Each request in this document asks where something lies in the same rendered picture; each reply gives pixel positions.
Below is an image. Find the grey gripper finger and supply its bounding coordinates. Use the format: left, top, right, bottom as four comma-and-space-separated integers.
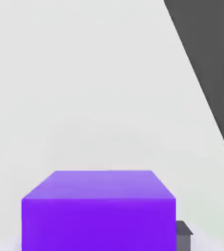
175, 220, 209, 251

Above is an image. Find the small purple cube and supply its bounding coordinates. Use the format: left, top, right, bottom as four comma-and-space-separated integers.
21, 170, 177, 251

